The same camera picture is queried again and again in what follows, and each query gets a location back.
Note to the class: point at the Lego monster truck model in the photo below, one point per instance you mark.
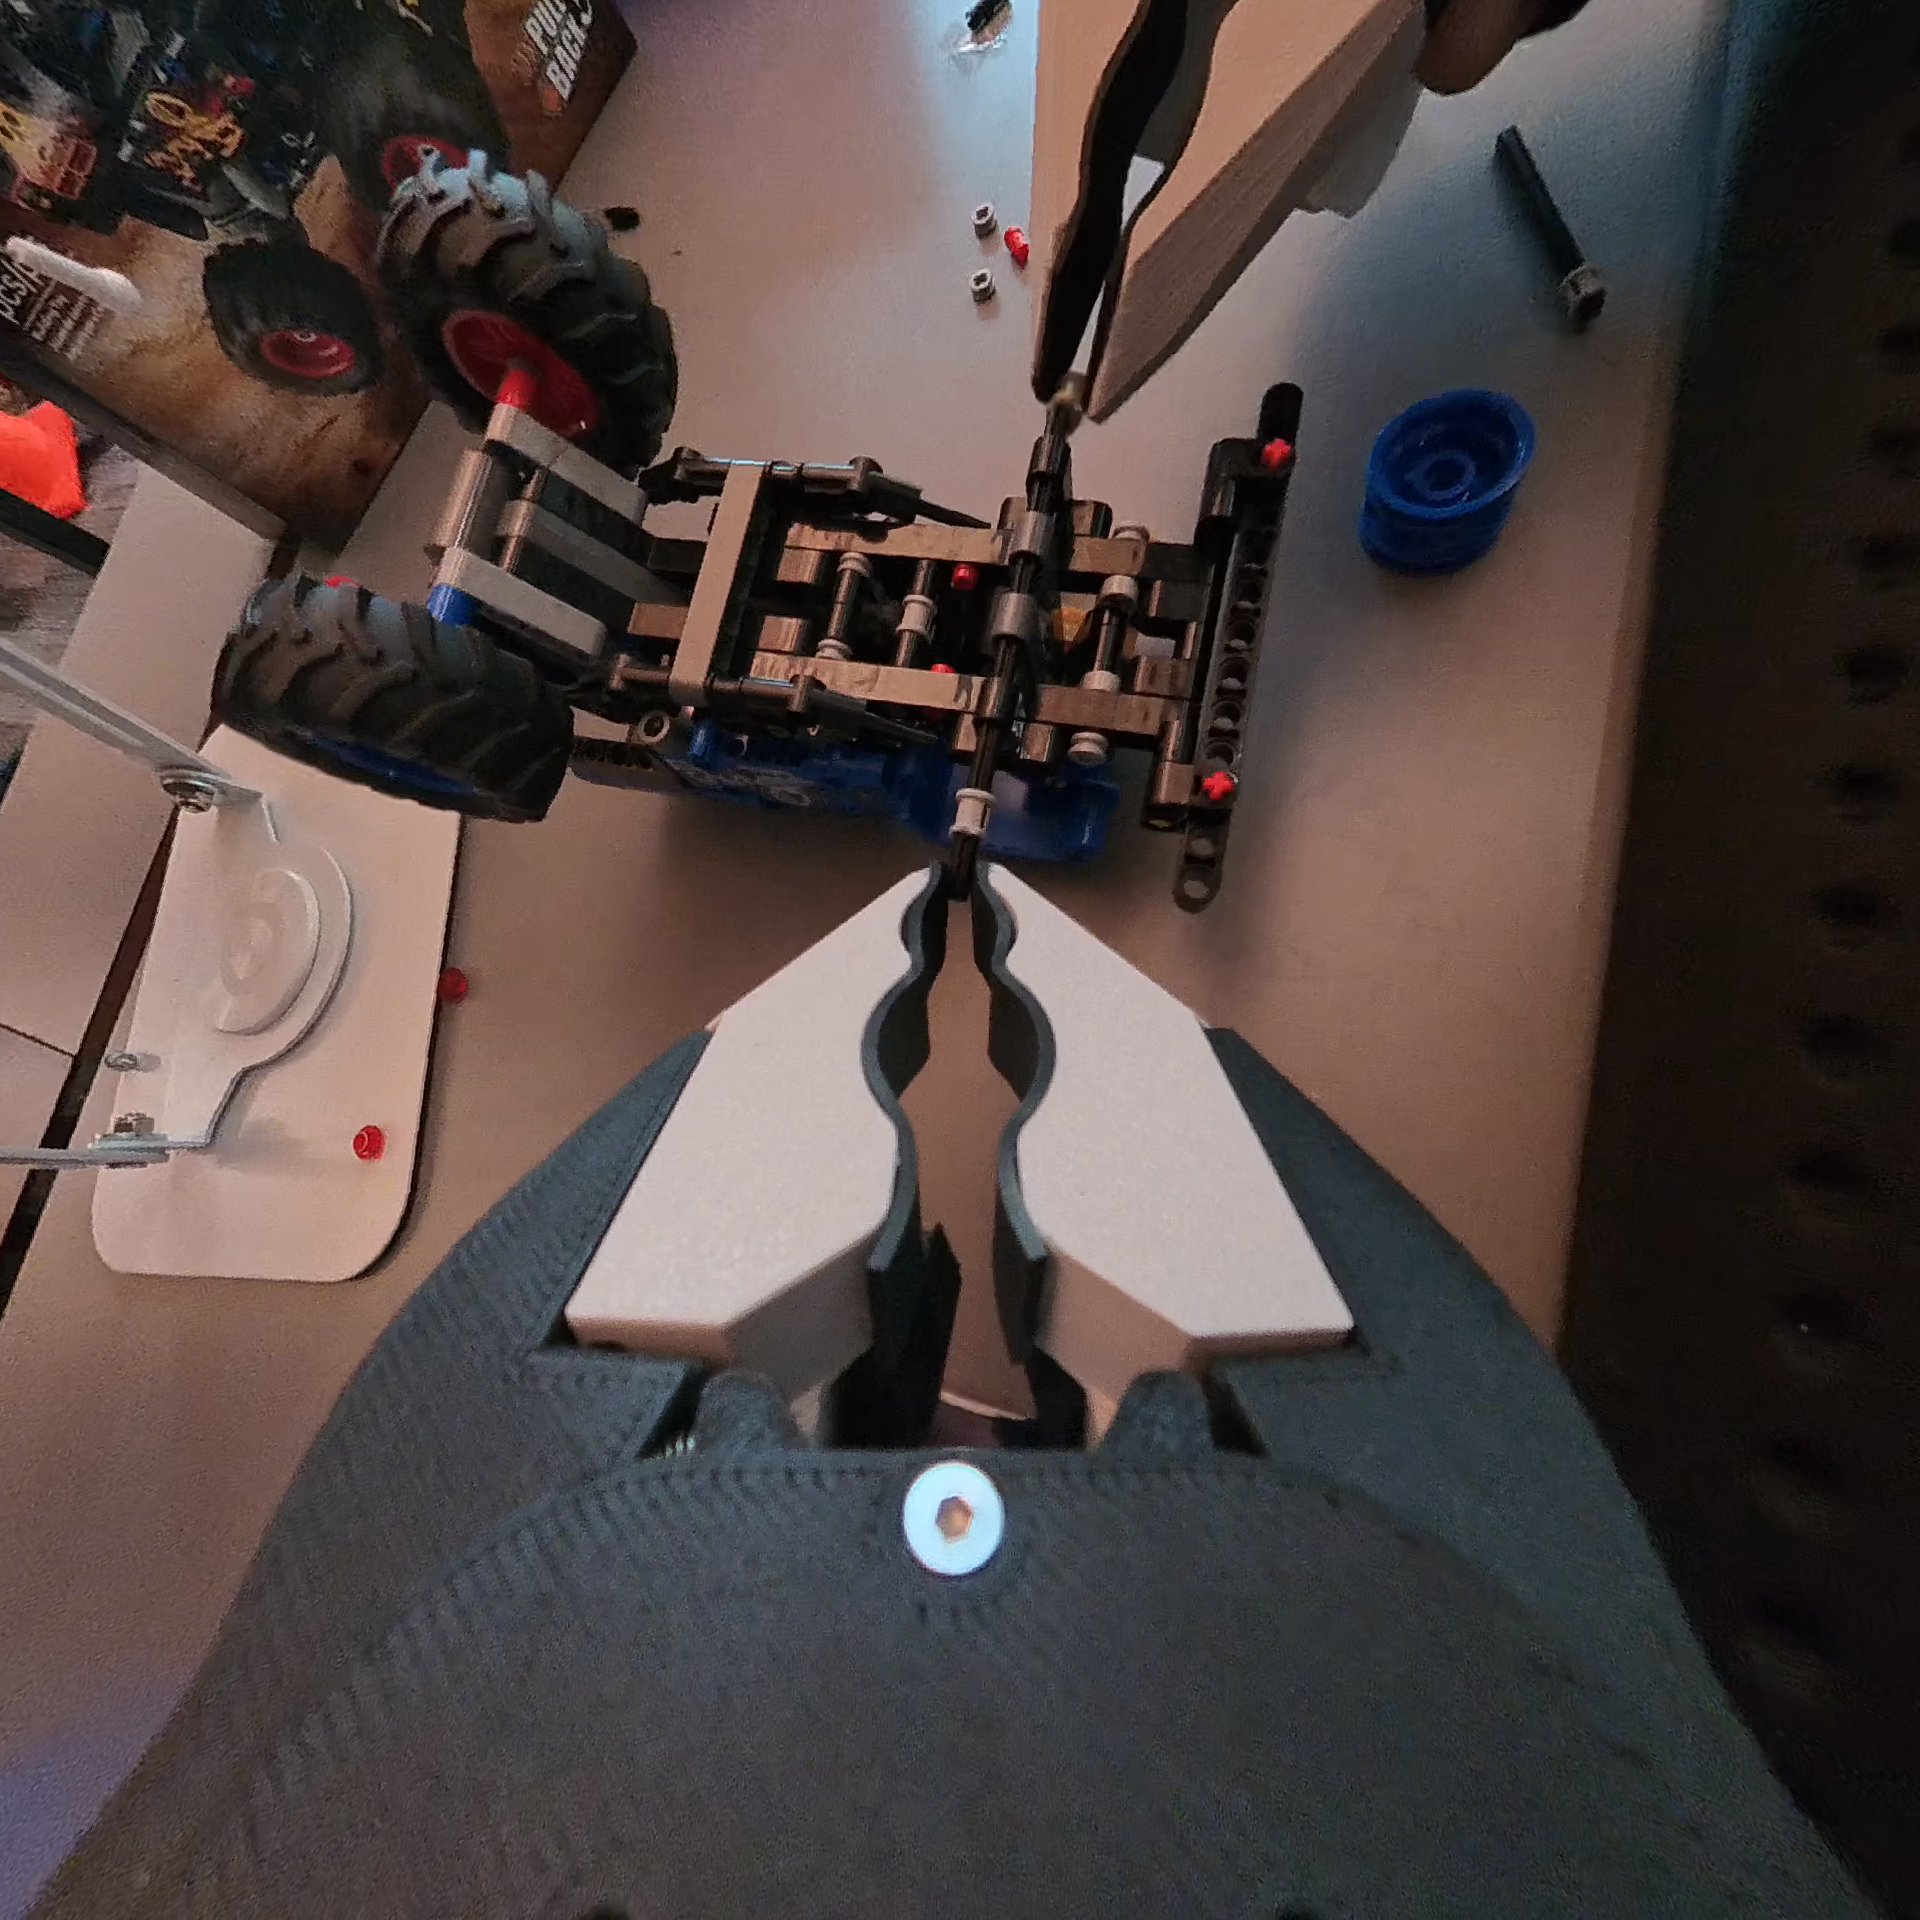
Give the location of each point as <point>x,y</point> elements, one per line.
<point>781,599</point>

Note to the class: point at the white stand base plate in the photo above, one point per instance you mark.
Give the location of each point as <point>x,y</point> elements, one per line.
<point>330,1200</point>

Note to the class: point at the long black toy axle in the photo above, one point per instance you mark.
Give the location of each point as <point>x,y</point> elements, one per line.
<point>1037,518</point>

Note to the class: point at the grey desk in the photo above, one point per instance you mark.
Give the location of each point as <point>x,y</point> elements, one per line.
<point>1424,902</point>

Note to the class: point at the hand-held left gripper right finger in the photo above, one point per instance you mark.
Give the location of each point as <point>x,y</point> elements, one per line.
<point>1172,1200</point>

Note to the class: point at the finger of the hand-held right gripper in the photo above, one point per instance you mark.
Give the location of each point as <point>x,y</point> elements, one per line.
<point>1068,75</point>
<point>1276,135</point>

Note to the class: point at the black toy axle grey end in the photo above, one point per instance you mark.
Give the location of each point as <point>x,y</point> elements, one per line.
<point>1538,194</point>

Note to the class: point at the toy truck cardboard box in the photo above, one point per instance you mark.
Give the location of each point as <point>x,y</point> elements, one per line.
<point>181,148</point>

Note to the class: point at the person's right hand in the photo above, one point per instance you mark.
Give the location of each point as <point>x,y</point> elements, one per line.
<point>1464,59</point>

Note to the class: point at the blue toy wheel rim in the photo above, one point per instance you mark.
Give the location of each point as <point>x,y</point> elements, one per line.
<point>1447,480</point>

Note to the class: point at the bright orange object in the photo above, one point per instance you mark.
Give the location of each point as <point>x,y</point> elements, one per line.
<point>37,458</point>

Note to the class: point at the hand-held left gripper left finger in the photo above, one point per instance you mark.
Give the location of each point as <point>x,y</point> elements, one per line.
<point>751,1200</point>

